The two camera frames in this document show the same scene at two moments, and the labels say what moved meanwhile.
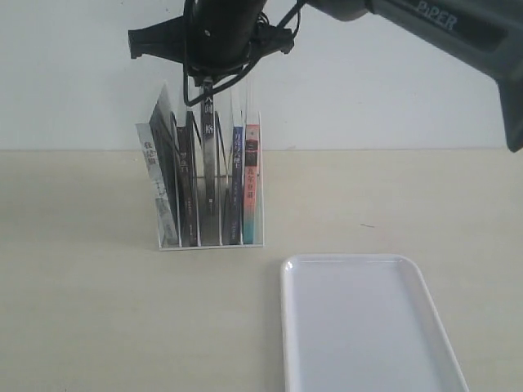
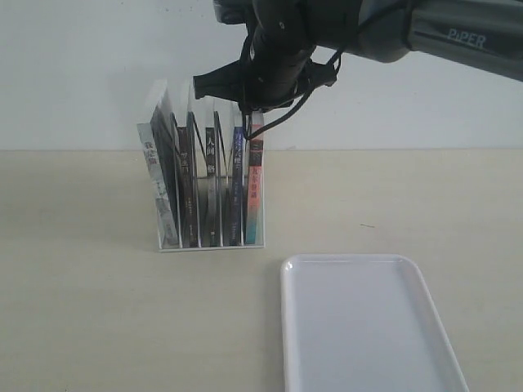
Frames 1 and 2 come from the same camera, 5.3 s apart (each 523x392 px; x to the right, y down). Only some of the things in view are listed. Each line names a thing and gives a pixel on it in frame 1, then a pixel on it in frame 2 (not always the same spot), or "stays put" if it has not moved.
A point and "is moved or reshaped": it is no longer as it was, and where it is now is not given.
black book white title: x=208 y=205 is moved or reshaped
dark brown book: x=187 y=179 stays put
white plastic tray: x=362 y=322 stays put
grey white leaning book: x=158 y=143 stays put
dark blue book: x=237 y=187 stays put
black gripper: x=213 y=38 -> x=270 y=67
